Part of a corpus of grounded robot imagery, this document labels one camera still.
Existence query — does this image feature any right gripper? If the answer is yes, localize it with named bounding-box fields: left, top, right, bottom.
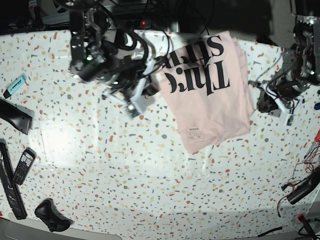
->
left=101, top=57, right=160, bottom=105

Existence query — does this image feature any black cylinder with red wires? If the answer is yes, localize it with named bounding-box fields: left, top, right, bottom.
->
left=281, top=166, right=320, bottom=205

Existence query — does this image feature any black cable bottom right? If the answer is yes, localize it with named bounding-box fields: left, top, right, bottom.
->
left=257, top=226, right=283, bottom=238

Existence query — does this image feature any black power strip red switch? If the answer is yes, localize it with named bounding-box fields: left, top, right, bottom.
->
left=132, top=19, right=151, bottom=29

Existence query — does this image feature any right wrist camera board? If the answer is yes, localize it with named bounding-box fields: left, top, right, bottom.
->
left=126, top=99, right=147, bottom=119

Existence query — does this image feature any long black bar in plastic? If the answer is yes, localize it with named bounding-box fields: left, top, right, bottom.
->
left=0, top=139, right=28, bottom=220

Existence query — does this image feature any terrazzo patterned table cover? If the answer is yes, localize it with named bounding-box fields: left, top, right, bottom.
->
left=0, top=31, right=320, bottom=240

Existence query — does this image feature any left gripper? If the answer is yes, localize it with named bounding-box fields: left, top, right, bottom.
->
left=248, top=72, right=307, bottom=115

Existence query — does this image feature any blue tool handle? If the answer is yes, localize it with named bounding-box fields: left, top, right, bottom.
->
left=314, top=102, right=320, bottom=111

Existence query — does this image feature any light blue highlighter marker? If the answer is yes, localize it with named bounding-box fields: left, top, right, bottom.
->
left=3, top=74, right=27, bottom=99

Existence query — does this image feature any red handled screwdriver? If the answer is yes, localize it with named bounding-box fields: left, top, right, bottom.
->
left=304, top=130, right=320, bottom=159

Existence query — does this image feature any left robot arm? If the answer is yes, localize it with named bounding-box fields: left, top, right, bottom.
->
left=249, top=0, right=320, bottom=115

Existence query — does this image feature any black cordless phone handset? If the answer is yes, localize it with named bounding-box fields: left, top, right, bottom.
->
left=13, top=147, right=36, bottom=186

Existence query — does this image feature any pink T-shirt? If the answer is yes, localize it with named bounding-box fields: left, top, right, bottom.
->
left=159, top=31, right=254, bottom=154

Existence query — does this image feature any black game controller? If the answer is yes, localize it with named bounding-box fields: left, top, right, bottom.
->
left=34, top=198, right=74, bottom=233

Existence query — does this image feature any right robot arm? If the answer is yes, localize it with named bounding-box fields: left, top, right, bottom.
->
left=60, top=0, right=158, bottom=106

